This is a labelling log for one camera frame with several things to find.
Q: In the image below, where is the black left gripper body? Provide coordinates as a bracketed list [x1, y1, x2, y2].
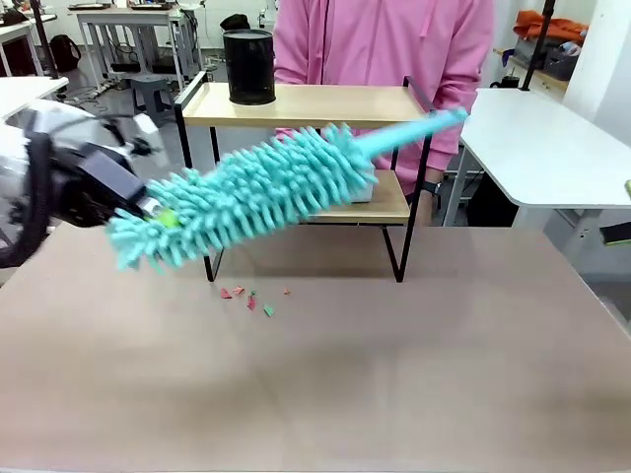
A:
[48, 141, 152, 229]

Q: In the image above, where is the teal chenille duster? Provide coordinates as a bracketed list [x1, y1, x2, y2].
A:
[105, 106, 470, 276]

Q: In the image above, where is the black cylindrical tin can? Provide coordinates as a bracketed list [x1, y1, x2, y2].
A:
[222, 28, 277, 106]

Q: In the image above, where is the two-tier wood metal shelf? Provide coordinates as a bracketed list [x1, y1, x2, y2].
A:
[173, 68, 438, 283]

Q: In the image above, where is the large white table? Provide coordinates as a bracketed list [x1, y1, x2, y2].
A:
[442, 87, 631, 229]

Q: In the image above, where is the grey plastic stool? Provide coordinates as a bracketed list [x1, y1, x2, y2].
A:
[129, 74, 178, 124]

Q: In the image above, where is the white table with pole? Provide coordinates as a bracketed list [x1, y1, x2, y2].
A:
[0, 74, 70, 119]

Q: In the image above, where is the black backpack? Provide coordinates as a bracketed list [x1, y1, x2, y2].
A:
[48, 33, 82, 71]

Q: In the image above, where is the black storage crate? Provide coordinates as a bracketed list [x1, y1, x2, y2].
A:
[542, 44, 581, 80]

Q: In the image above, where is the black stand pole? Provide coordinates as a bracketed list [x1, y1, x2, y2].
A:
[521, 0, 557, 92]
[30, 0, 60, 81]

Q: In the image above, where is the white-framed wooden desk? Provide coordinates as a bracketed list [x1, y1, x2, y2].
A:
[67, 0, 203, 90]

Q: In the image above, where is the orange cloth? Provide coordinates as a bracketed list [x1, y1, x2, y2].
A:
[513, 9, 592, 46]

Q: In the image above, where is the white digital alarm clock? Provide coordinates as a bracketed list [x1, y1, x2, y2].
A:
[344, 180, 380, 205]

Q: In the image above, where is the black stool with bag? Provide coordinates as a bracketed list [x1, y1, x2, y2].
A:
[219, 12, 252, 34]

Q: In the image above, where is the person in pink hoodie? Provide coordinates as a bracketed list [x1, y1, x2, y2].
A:
[271, 0, 496, 198]

